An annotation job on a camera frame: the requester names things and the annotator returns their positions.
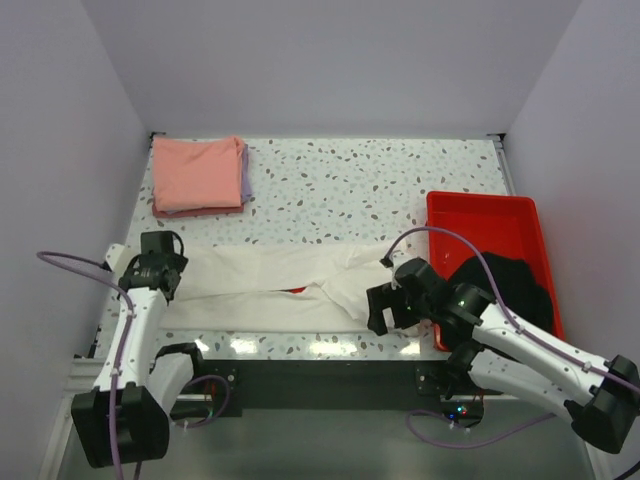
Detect white t-shirt red print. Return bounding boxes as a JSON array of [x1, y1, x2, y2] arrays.
[[160, 243, 391, 334]]

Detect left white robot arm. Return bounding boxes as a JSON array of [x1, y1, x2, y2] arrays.
[[71, 230, 207, 470]]

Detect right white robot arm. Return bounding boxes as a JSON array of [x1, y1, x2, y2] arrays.
[[367, 255, 639, 454]]

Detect red plastic bin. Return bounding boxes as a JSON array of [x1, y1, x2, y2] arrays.
[[426, 191, 565, 340]]

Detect folded dusty red t-shirt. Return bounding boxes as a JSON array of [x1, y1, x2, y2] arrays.
[[151, 200, 244, 219]]

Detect black t-shirt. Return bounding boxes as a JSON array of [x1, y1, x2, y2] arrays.
[[448, 252, 554, 333]]

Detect folded salmon pink t-shirt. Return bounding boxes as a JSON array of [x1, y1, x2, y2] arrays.
[[151, 136, 245, 212]]

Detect folded lavender t-shirt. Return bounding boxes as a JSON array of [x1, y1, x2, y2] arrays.
[[241, 145, 253, 203]]

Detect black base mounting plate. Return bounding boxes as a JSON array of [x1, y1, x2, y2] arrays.
[[171, 360, 495, 428]]

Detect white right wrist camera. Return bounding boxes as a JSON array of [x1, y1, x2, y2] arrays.
[[380, 253, 411, 290]]

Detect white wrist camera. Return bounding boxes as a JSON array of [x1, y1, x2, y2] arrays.
[[103, 243, 128, 276], [380, 253, 411, 290]]

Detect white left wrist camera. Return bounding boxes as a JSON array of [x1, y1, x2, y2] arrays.
[[103, 243, 128, 276]]

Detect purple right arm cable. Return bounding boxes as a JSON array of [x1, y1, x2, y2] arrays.
[[382, 226, 640, 449]]

